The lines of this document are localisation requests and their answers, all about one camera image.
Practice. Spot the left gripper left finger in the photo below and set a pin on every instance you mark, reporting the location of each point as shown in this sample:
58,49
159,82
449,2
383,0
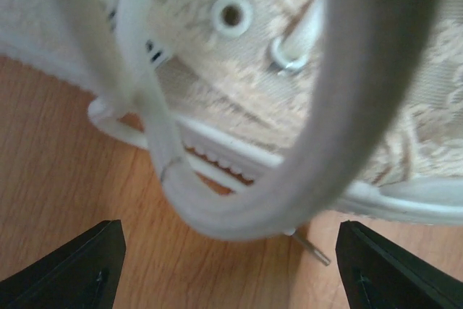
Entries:
83,273

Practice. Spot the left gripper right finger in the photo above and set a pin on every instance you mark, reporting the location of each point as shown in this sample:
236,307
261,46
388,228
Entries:
378,273

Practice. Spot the cream lace sneaker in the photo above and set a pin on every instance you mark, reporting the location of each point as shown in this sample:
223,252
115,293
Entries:
259,114

